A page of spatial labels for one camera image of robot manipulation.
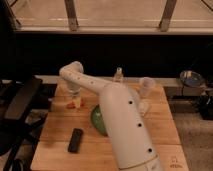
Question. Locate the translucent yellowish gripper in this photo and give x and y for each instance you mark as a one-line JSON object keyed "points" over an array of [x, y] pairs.
{"points": [[76, 100]]}

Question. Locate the orange red pepper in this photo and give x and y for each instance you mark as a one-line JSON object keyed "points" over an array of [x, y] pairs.
{"points": [[70, 105]]}

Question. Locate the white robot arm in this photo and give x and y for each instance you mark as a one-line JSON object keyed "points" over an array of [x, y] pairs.
{"points": [[129, 137]]}

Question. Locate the white sponge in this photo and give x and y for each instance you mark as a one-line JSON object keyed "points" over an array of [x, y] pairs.
{"points": [[143, 107]]}

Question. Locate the green bowl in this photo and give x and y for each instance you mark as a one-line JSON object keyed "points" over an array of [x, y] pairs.
{"points": [[97, 120]]}

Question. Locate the black remote control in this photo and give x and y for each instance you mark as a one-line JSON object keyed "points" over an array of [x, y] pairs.
{"points": [[75, 140]]}

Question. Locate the clear plastic bottle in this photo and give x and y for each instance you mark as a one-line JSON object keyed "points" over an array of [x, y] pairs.
{"points": [[118, 76]]}

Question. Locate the black office chair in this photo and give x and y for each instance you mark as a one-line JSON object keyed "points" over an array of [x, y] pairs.
{"points": [[13, 126]]}

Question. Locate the clear plastic cup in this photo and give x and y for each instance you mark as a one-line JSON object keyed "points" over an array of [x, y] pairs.
{"points": [[146, 85]]}

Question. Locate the left metal window strut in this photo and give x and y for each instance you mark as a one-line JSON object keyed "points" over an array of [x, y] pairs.
{"points": [[71, 14]]}

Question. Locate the metal window strut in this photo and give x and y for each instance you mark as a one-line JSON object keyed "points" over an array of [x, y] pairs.
{"points": [[71, 14], [167, 15]]}

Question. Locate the right metal window strut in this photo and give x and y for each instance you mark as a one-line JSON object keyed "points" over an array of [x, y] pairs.
{"points": [[167, 15]]}

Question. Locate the metal bowl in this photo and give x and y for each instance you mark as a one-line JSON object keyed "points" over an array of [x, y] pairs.
{"points": [[191, 78]]}

